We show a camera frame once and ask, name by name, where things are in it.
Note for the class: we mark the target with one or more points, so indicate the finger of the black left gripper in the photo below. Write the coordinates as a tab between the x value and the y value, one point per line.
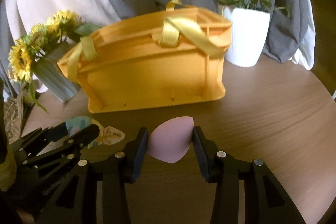
36	140
54	150

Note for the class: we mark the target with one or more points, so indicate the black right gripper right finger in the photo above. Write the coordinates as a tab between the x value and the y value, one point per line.
265	199

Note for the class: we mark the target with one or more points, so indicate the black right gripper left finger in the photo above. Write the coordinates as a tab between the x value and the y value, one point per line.
75	200

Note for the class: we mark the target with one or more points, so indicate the pink egg sponge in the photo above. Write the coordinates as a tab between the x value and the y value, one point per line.
171	140

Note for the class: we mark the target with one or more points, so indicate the gloved left hand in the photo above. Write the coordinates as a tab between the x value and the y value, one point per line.
8	170

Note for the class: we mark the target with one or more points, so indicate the grey-green ribbed vase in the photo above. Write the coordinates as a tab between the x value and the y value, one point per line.
47	70

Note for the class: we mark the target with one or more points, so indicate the sunflower bouquet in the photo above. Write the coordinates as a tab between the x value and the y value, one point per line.
43	38

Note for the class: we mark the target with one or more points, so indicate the orange plastic crate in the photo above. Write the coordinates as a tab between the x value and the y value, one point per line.
166	58

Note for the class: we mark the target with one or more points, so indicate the white plant pot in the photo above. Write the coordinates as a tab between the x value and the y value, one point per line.
248	34

